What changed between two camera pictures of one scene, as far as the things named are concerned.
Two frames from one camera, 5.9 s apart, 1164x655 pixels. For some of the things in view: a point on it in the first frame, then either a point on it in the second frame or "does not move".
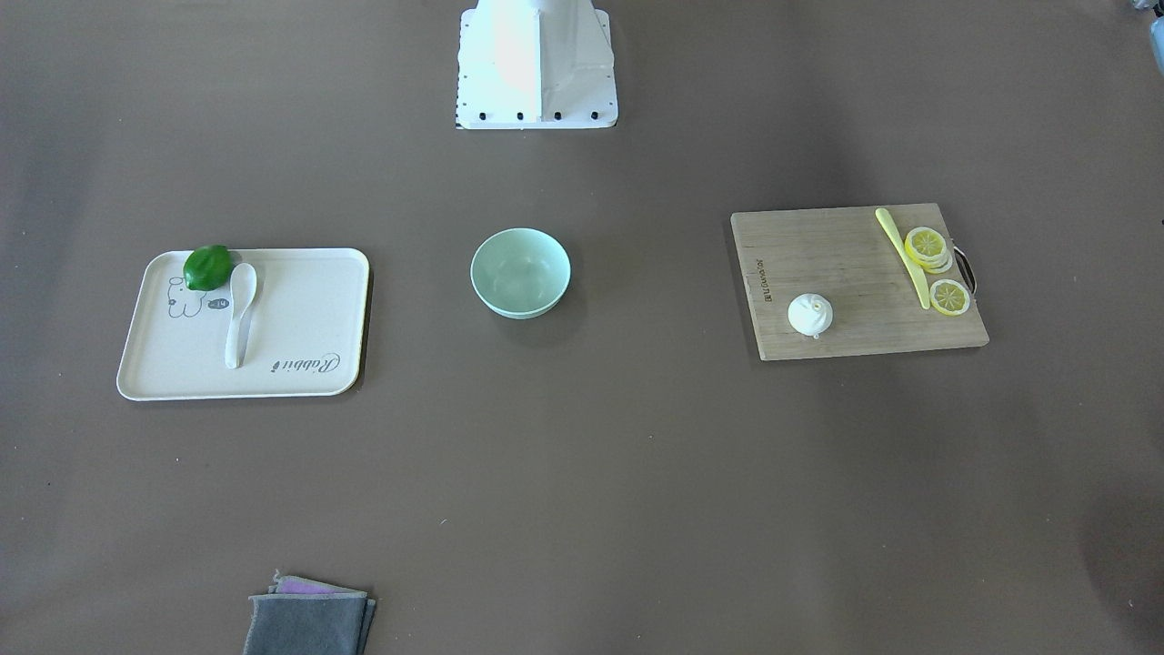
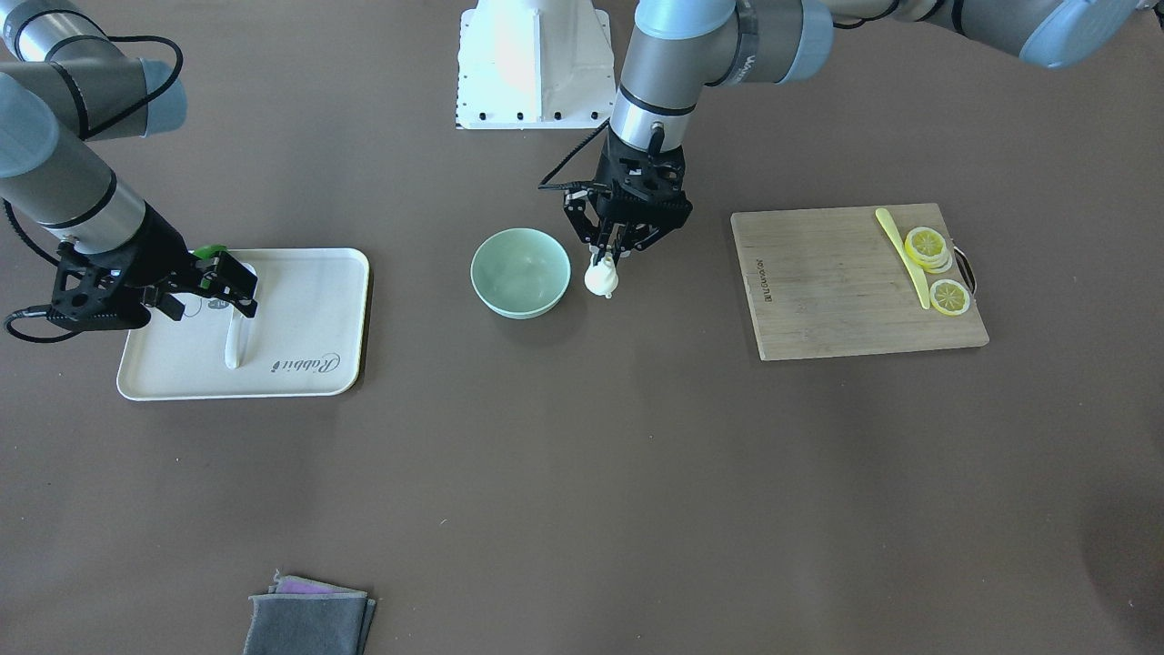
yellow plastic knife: (884, 219) does not move
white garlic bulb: (810, 314) to (603, 278)
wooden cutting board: (845, 256) does not move
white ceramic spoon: (243, 287) does not move
